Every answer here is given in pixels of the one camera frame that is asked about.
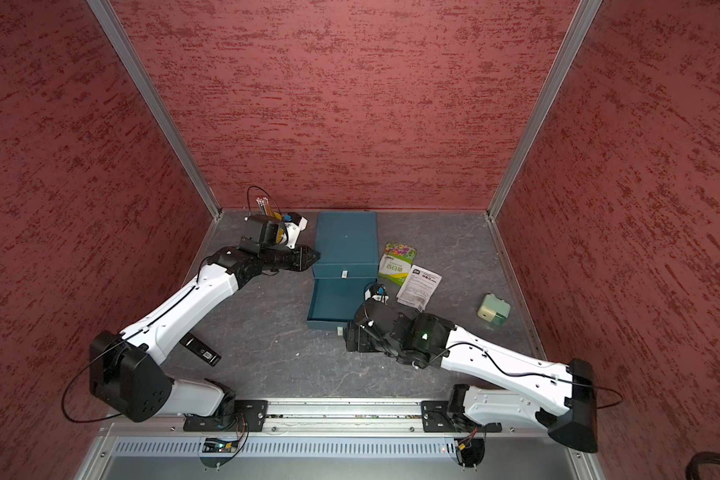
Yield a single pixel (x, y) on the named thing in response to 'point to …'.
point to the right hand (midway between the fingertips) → (358, 343)
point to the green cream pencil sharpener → (494, 309)
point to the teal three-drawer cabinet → (348, 245)
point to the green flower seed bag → (396, 262)
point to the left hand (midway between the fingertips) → (315, 263)
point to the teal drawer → (334, 301)
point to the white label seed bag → (418, 288)
